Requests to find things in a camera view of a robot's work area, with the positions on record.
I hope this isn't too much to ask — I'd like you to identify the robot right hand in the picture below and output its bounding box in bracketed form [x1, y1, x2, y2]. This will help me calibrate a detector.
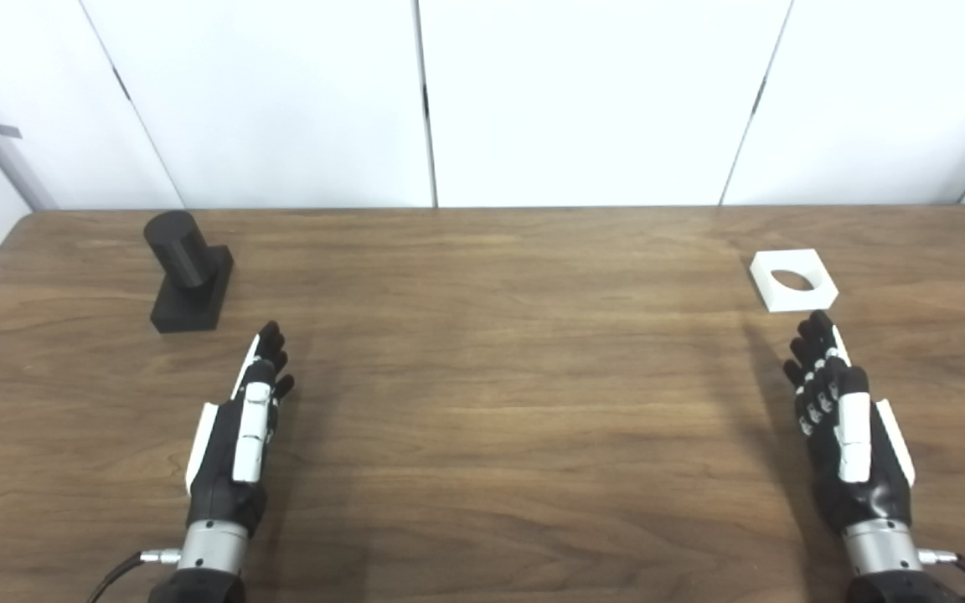
[782, 310, 916, 535]

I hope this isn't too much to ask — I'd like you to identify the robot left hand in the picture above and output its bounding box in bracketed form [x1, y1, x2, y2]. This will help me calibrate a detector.
[185, 321, 296, 537]

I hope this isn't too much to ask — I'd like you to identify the black peg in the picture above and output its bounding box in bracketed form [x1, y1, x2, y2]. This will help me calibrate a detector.
[143, 210, 235, 334]

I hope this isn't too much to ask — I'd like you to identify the white square piece with hole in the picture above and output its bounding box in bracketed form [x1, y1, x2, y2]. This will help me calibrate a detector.
[749, 248, 840, 314]

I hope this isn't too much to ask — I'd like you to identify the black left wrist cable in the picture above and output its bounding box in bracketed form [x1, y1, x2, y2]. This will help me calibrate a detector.
[85, 549, 182, 603]

